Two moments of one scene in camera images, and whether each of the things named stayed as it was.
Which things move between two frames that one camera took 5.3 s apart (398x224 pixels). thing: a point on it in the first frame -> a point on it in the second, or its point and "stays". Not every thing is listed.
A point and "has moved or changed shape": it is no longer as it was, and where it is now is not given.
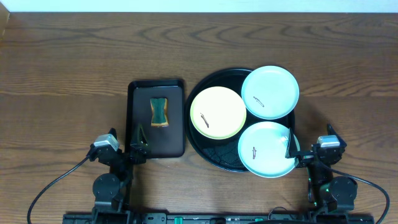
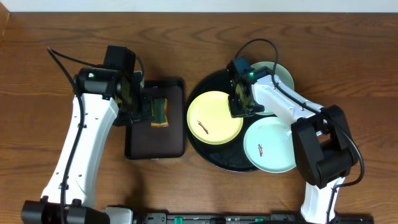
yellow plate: [217, 112] has moved or changed shape
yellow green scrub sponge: [160, 112] stays
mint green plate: [262, 149] has moved or changed shape
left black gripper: [123, 156] -> [147, 110]
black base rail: [219, 218] stays
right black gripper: [305, 157] -> [234, 111]
